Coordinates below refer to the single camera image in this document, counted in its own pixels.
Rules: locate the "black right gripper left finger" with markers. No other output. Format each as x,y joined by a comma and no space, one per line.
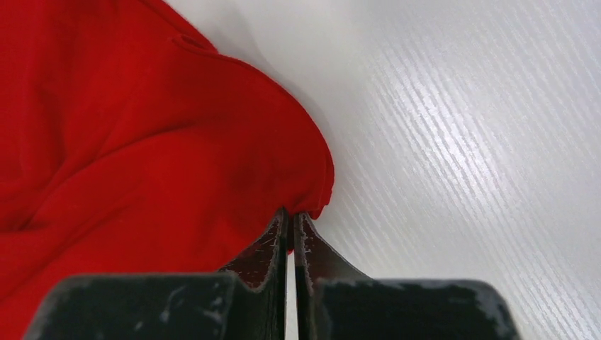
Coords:
245,299

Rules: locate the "red t-shirt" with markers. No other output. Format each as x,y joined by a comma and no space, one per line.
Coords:
129,144

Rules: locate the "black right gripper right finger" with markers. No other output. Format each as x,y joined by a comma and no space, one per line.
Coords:
335,300

